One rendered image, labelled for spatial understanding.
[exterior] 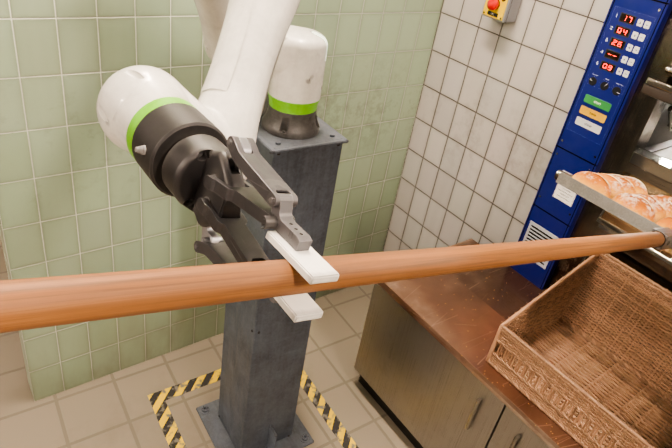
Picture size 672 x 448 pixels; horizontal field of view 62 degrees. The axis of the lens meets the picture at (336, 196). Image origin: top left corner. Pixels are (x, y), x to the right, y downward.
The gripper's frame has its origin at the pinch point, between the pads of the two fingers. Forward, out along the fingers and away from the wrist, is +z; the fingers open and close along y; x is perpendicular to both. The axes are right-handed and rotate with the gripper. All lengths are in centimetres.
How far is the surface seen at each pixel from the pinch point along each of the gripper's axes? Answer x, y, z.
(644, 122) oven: -151, -16, -34
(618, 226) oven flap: -156, 16, -27
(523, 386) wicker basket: -119, 61, -14
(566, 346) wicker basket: -147, 55, -18
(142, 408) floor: -59, 140, -104
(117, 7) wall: -29, 6, -125
